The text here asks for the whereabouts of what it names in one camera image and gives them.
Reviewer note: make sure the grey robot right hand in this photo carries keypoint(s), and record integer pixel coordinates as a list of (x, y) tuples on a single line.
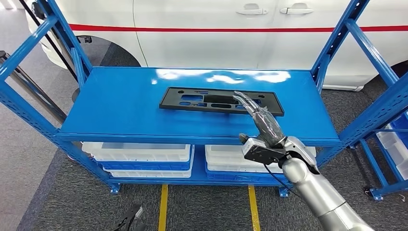
[(267, 126)]

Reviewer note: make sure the black plastic panel part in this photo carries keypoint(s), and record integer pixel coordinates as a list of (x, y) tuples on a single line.
[(172, 102)]

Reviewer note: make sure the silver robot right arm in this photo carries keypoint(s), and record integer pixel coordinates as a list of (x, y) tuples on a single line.
[(315, 191)]

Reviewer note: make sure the blue metal shelf rack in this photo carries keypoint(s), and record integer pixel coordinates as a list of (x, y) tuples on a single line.
[(395, 186), (127, 105)]

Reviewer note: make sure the white car with red stripe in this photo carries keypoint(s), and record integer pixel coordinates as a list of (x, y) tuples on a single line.
[(207, 47)]

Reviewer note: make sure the black barrier belt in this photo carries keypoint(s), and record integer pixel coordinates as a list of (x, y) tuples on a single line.
[(47, 38)]

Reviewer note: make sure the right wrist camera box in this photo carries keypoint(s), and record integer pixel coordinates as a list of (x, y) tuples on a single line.
[(261, 154)]

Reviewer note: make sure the chrome stanchion post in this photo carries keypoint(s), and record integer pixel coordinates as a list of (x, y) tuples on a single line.
[(32, 86)]

